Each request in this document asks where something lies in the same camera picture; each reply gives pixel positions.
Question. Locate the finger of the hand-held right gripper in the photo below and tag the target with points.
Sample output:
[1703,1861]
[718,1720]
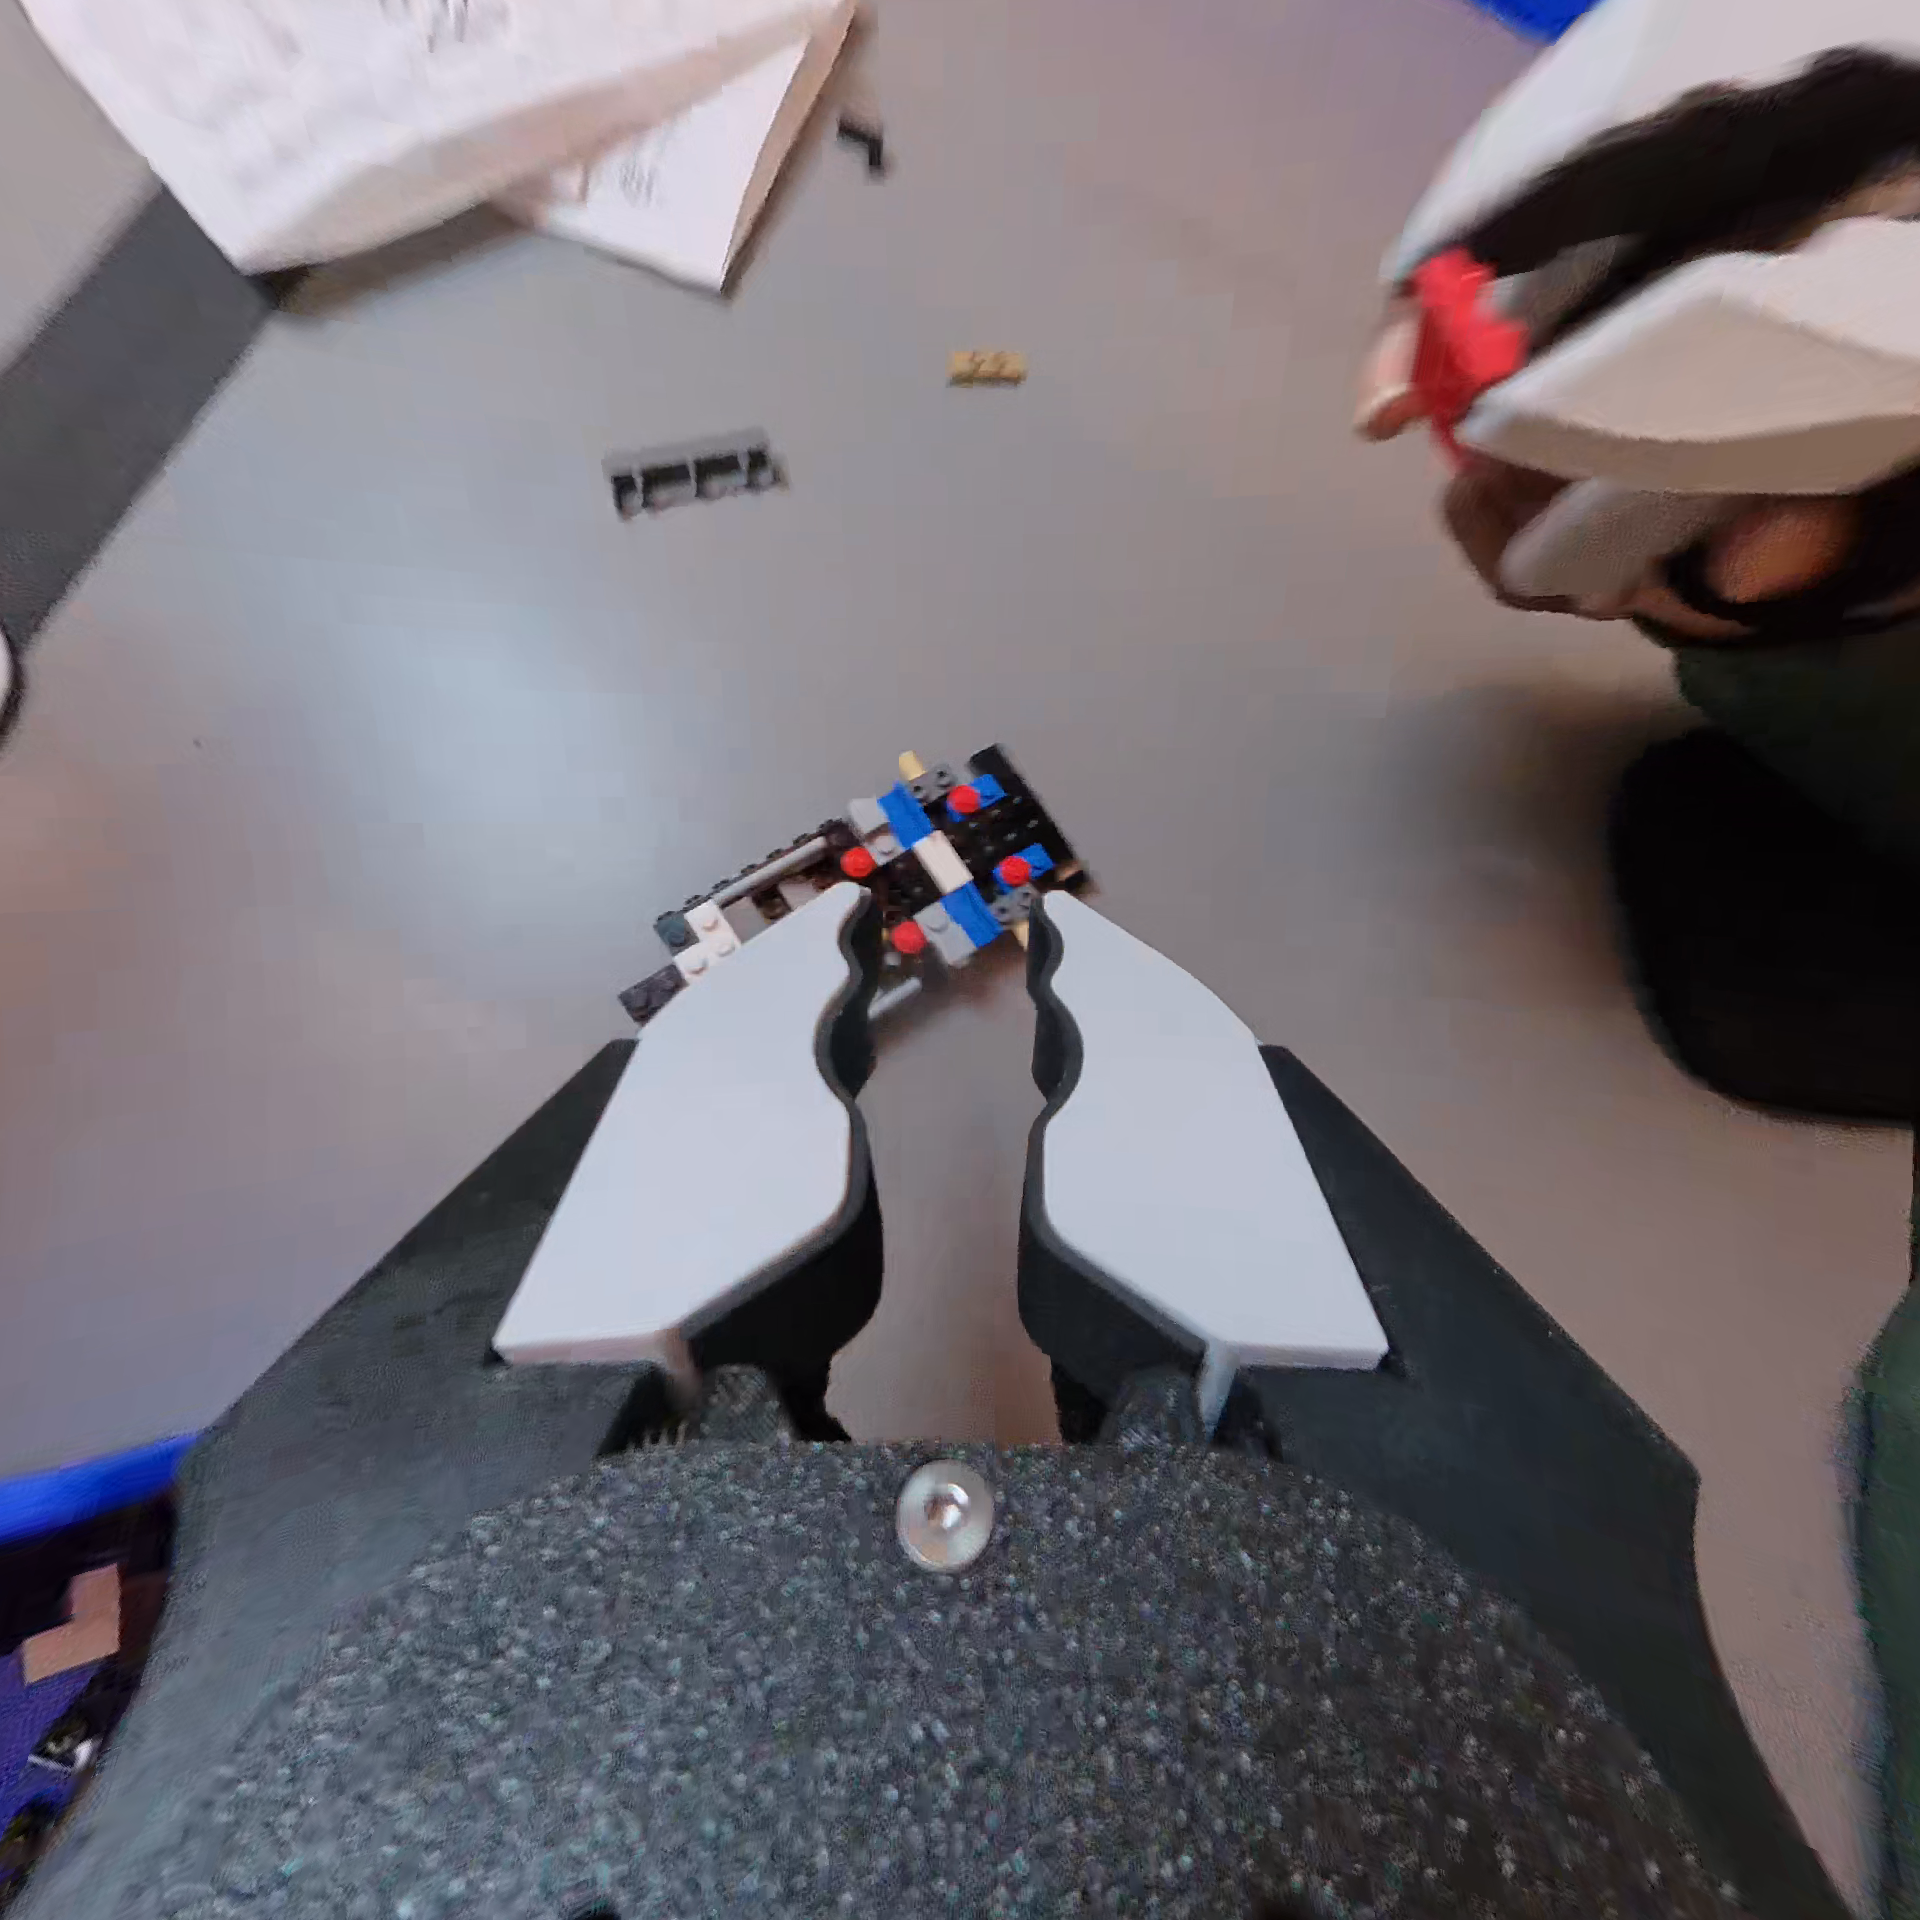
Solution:
[1622,77]
[1773,375]

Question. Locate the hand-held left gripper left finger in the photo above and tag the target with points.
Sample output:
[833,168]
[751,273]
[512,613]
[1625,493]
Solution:
[691,1186]

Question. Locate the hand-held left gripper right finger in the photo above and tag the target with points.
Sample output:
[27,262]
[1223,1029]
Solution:
[1201,1186]

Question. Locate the red lego piece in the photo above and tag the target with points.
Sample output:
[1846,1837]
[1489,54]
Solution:
[1465,345]

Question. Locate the lego car model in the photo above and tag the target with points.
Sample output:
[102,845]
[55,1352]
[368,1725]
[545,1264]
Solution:
[931,841]

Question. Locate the lego pieces pile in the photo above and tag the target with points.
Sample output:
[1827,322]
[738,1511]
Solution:
[67,1635]

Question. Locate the small brown lego piece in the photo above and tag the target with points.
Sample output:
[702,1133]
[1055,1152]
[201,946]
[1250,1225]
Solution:
[987,367]

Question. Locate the small black lego piece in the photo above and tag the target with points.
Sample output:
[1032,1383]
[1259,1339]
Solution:
[865,142]

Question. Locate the small flat black piece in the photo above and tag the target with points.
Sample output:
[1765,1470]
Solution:
[694,479]

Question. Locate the white paper sheets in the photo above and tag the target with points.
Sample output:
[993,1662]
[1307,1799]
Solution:
[362,105]

